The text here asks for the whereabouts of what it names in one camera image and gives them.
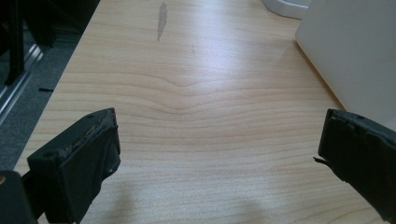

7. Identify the black stand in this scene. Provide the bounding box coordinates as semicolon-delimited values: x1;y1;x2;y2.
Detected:
0;0;101;87

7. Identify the metal floor rail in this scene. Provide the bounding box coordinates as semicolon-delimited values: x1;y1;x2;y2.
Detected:
0;43;44;125

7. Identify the white box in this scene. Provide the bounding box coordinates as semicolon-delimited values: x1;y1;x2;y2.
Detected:
294;0;396;132

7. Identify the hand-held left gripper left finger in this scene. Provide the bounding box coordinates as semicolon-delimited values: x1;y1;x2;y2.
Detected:
21;107;121;224

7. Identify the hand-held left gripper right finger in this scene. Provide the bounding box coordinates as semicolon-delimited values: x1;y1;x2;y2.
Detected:
313;107;396;224

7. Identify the white round container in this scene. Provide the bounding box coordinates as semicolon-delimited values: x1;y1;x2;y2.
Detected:
261;0;312;21

